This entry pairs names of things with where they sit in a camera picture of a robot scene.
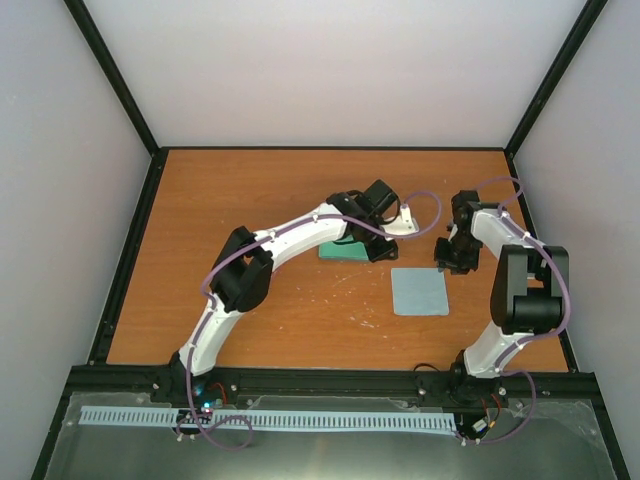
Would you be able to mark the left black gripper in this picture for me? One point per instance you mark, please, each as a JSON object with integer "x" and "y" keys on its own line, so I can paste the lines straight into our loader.
{"x": 377, "y": 254}

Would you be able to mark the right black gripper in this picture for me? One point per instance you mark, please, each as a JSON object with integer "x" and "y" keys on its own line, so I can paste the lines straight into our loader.
{"x": 456, "y": 268}

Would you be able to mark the grey glasses case green lining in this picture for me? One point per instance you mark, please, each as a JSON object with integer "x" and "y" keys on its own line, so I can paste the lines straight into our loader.
{"x": 343, "y": 252}

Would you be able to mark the light blue cleaning cloth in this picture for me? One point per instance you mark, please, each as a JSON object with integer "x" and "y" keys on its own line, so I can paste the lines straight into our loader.
{"x": 419, "y": 292}

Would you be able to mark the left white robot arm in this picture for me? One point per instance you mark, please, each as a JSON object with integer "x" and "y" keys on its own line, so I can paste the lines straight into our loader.
{"x": 241, "y": 275}

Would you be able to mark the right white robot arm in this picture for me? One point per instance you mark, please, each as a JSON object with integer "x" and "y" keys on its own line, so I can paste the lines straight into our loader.
{"x": 529, "y": 298}

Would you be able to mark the clear plastic sheet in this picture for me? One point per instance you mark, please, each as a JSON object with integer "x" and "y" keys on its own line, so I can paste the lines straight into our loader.
{"x": 542, "y": 440}

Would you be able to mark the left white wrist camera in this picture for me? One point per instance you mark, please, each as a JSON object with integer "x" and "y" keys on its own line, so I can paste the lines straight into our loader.
{"x": 402, "y": 225}

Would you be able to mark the light blue slotted cable duct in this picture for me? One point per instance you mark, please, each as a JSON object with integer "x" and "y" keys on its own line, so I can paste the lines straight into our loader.
{"x": 273, "y": 420}

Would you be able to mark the black enclosure frame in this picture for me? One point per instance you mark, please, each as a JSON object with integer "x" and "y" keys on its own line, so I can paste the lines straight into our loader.
{"x": 110, "y": 317}

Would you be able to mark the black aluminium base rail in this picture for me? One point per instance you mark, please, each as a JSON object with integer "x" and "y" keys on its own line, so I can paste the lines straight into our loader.
{"x": 426, "y": 387}

